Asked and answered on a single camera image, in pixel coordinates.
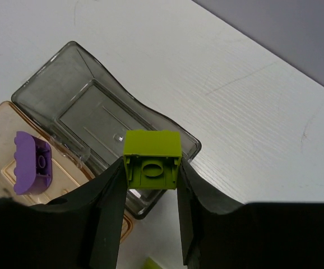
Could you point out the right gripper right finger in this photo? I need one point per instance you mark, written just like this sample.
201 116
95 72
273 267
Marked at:
219 232

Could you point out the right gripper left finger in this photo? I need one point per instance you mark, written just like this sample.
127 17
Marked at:
81 229

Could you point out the purple lego brick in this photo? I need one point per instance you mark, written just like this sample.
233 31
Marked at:
33 169

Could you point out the green lego brick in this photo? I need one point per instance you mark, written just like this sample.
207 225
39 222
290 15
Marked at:
152 159
149 263

